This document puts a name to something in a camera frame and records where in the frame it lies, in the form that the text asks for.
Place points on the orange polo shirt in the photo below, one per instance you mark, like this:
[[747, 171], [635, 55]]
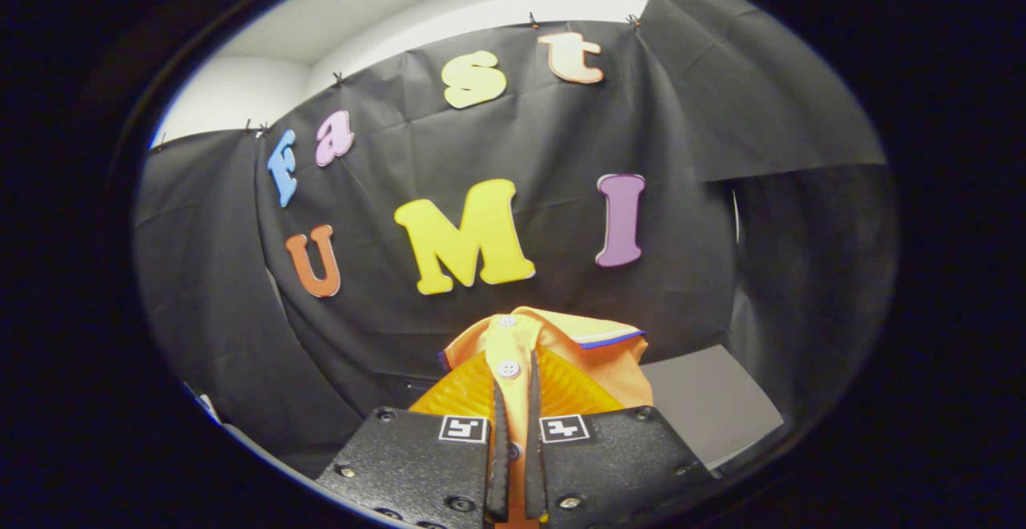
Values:
[[569, 337]]

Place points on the beige cabinet with dark top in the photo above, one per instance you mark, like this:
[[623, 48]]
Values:
[[709, 405]]

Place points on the black backdrop cloth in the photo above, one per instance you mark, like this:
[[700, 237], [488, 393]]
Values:
[[521, 144]]

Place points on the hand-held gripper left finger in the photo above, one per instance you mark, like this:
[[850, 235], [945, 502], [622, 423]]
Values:
[[409, 465]]

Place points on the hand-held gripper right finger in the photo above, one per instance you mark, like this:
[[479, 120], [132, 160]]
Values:
[[617, 457]]

